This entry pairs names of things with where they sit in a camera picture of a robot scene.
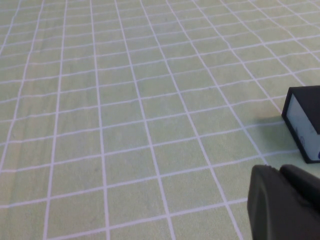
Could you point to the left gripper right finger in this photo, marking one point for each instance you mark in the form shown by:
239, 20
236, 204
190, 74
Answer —
302, 186

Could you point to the black printed glasses case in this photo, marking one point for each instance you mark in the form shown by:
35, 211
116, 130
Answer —
307, 100

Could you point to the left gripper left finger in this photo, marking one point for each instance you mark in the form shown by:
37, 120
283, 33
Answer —
272, 212

